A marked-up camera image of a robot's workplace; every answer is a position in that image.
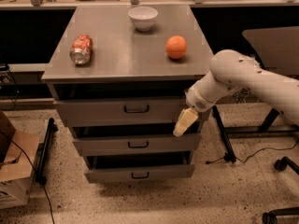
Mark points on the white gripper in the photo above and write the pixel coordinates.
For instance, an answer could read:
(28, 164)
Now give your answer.
(196, 101)

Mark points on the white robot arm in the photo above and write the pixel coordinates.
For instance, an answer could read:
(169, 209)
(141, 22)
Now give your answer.
(231, 71)

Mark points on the grey top drawer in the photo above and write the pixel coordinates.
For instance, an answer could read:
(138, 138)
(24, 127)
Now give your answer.
(123, 111)

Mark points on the grey drawer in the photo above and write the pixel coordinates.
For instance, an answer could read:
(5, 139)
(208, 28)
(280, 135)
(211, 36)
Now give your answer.
(141, 144)
(123, 111)
(139, 173)

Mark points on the grey middle drawer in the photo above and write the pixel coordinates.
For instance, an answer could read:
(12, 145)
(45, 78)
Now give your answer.
(141, 144)

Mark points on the grey drawer cabinet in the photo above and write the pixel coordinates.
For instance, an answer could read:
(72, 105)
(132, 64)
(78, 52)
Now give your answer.
(126, 63)

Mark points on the grey bottom drawer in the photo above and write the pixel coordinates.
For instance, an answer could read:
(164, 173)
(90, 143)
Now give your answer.
(139, 173)

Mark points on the black bar right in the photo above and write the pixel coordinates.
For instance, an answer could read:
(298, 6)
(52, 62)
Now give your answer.
(229, 155)

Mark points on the black bar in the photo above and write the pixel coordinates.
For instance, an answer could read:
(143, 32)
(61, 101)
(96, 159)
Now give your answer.
(43, 150)
(229, 155)

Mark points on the orange fruit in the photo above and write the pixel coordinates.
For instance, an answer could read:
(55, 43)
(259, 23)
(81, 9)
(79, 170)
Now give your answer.
(176, 47)

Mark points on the white bowl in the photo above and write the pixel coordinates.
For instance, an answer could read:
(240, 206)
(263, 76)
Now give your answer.
(143, 18)

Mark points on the red soda can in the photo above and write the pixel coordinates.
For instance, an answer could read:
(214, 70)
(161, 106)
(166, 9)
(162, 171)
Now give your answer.
(81, 50)

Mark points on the black bar left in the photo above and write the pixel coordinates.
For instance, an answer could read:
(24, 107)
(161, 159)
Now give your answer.
(43, 150)

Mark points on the cardboard box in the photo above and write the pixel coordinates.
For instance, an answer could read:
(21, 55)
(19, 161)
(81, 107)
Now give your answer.
(18, 154)

